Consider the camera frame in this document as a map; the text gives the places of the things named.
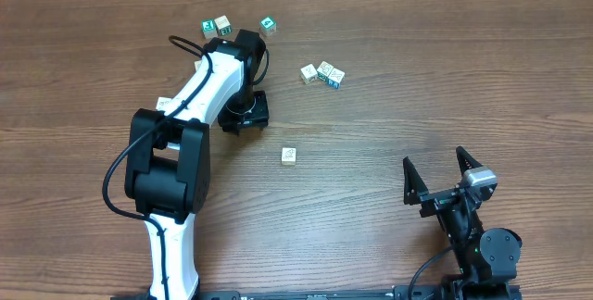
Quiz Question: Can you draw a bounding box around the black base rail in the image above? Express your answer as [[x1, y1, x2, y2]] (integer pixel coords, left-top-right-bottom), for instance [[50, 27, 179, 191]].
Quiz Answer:
[[110, 284, 524, 300]]

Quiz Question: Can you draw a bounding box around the green number four block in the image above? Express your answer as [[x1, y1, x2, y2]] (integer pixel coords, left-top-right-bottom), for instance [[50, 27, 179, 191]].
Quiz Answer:
[[259, 16, 277, 37]]

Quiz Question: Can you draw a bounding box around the blue letter P block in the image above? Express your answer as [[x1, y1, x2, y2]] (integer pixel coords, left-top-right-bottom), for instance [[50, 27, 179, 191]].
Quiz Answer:
[[281, 147, 297, 166]]

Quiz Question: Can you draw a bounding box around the blue edged right trio block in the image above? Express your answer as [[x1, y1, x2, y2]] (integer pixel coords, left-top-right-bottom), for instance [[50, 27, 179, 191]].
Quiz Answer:
[[327, 68, 345, 89]]

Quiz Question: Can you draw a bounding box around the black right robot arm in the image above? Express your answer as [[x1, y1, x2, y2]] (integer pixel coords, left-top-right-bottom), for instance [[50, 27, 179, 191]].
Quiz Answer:
[[403, 146, 523, 300]]

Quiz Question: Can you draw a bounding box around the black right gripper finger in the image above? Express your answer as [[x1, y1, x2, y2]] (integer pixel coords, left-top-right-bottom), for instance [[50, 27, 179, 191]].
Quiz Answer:
[[456, 146, 484, 181], [403, 157, 429, 206]]

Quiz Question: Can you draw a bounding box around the green edged middle trio block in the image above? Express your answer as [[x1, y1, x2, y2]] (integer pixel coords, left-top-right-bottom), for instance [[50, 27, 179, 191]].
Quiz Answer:
[[317, 61, 334, 81]]

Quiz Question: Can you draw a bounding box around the cream block far left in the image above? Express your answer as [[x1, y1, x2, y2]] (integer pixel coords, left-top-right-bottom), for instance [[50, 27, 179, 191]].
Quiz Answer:
[[156, 97, 171, 111]]

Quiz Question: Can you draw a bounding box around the cream block left of trio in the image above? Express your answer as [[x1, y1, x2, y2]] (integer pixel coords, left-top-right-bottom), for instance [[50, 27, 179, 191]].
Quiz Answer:
[[300, 64, 318, 84]]

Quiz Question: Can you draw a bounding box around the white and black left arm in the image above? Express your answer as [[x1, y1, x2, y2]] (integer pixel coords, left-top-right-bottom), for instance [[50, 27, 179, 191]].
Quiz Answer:
[[123, 30, 270, 299]]

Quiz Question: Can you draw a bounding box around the green edged cream block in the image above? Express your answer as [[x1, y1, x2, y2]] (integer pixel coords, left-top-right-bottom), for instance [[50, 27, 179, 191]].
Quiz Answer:
[[214, 15, 233, 36]]

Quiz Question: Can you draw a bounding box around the green picture block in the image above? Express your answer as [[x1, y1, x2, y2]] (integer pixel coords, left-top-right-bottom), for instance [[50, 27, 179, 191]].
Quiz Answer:
[[201, 19, 218, 39]]

